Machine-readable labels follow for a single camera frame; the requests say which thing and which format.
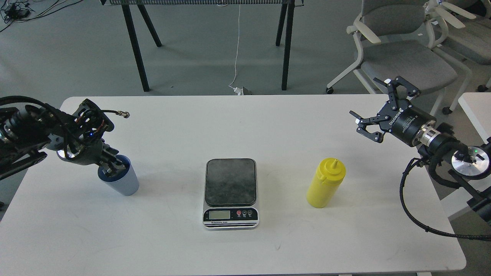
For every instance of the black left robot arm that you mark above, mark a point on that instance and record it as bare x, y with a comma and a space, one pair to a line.
29, 126

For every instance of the blue plastic cup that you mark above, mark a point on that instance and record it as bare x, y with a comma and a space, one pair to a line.
125, 182

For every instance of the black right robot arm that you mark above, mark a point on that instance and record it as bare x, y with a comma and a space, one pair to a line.
450, 162

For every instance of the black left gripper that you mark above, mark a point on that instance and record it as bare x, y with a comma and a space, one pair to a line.
84, 145

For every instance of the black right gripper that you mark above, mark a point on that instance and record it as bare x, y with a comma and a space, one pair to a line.
397, 116

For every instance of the yellow squeeze bottle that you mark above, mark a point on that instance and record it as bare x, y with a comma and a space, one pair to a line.
327, 178

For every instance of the digital kitchen scale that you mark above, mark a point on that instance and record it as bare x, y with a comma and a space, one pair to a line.
230, 194

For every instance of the grey office chair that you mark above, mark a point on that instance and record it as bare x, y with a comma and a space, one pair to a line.
465, 32
400, 38

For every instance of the black legged table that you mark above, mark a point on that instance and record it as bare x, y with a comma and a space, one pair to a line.
284, 31

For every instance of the white side table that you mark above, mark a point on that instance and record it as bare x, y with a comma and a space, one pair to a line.
473, 162

